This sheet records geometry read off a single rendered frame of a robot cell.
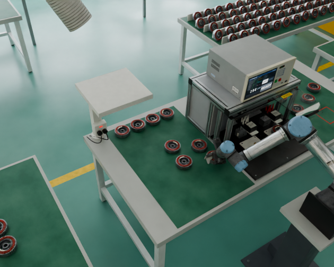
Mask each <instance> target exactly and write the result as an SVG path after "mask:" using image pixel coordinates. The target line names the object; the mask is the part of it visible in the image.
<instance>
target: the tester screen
mask: <svg viewBox="0 0 334 267"><path fill-rule="evenodd" d="M275 72H276V69H274V70H272V71H270V72H267V73H265V74H262V75H260V76H257V77H255V78H252V79H250V80H249V83H248V87H247V91H246V95H245V96H247V95H249V94H251V93H250V91H251V90H253V89H255V88H257V90H256V91H258V90H259V92H258V93H260V89H261V86H263V85H265V84H268V83H270V82H273V80H274V79H273V80H272V81H269V82H266V83H264V84H262V82H263V81H264V80H266V79H268V78H271V77H273V76H275ZM268 89H269V88H268ZM256 91H254V92H256ZM264 91H265V90H264ZM254 92H252V93H254ZM262 92H263V91H262ZM258 93H256V94H258ZM256 94H253V95H256ZM253 95H250V96H248V97H245V99H246V98H249V97H251V96H253Z"/></svg>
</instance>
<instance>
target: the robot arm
mask: <svg viewBox="0 0 334 267"><path fill-rule="evenodd" d="M293 138H295V139H296V140H297V141H298V142H299V144H304V145H305V146H306V148H307V149H308V150H309V151H310V152H311V153H312V155H313V156H314V157H315V158H316V159H317V160H318V161H319V163H320V164H321V165H322V166H323V167H324V169H325V170H326V171H327V172H328V173H329V174H330V175H331V177H332V178H333V182H332V183H331V184H330V185H329V186H328V187H327V188H326V189H324V190H322V191H320V192H318V193H317V194H316V195H315V196H316V197H317V198H318V199H319V200H320V201H321V202H323V203H324V204H325V205H326V206H327V207H328V208H329V209H330V210H332V211H333V212H334V154H333V153H332V151H331V150H330V149H329V148H328V147H327V146H326V145H325V143H324V142H323V141H322V140H321V139H320V138H319V136H318V135H317V130H316V129H315V127H314V126H313V125H312V123H311V121H310V120H309V119H308V118H307V117H305V116H301V115H298V116H295V117H293V118H292V119H290V121H289V122H287V123H286V124H284V125H283V126H281V127H280V129H279V130H278V131H276V132H274V133H272V134H271V135H269V136H268V137H266V138H264V139H262V140H260V141H259V142H257V143H255V144H254V145H252V146H250V147H248V148H247V149H245V150H243V151H241V152H240V153H238V152H237V151H236V150H235V148H234V144H233V143H232V142H231V141H229V140H227V141H224V142H223V143H221V140H220V139H219V138H214V139H213V144H214V146H215V149H216V151H213V152H212V153H209V154H207V155H206V156H205V158H204V159H206V161H207V163H208V164H209V163H210V160H212V159H213V156H214V161H215V163H214V161H213V163H214V165H216V164H217V165H221V164H225V163H226V159H227V160H228V161H229V162H230V163H231V164H232V166H233V167H234V168H235V169H236V170H237V171H238V172H241V171H242V170H244V169H245V168H246V167H247V166H248V163H247V162H249V161H250V160H252V159H254V158H256V157H258V156H259V155H261V154H263V153H265V152H266V151H268V150H270V149H272V148H274V147H275V146H277V145H279V144H281V143H283V142H284V141H286V140H288V141H290V140H291V139H293Z"/></svg>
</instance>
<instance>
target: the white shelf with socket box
mask: <svg viewBox="0 0 334 267"><path fill-rule="evenodd" d="M75 87H76V89H77V90H78V91H79V93H80V94H81V96H82V97H83V98H84V99H85V101H86V102H87V103H88V105H89V111H90V118H91V125H92V131H93V132H92V133H91V137H92V138H93V139H97V140H98V139H101V141H102V139H104V137H105V134H106V135H107V132H108V130H107V123H106V121H105V120H104V119H103V120H102V118H101V117H104V116H106V115H109V114H112V113H115V112H117V111H120V110H123V109H125V108H128V107H130V106H133V105H136V104H139V103H142V102H144V101H147V100H150V99H152V98H153V94H152V93H151V92H150V91H149V90H148V89H147V88H146V87H145V86H144V85H143V84H142V83H141V82H140V81H139V80H138V79H137V78H136V77H135V76H134V75H133V74H132V73H131V72H130V71H129V70H128V69H127V68H123V69H120V70H116V71H114V72H110V73H107V74H104V75H101V76H97V77H94V78H91V79H87V80H85V81H82V82H78V83H75ZM89 136H90V135H89ZM87 138H88V139H89V140H90V141H92V140H91V139H90V138H89V137H88V136H87ZM107 138H108V135H107ZM108 139H109V138H108ZM108 139H105V140H108ZM101 141H100V142H99V143H101ZM92 142H93V141H92ZM94 143H96V142H94ZM99 143H96V144H99Z"/></svg>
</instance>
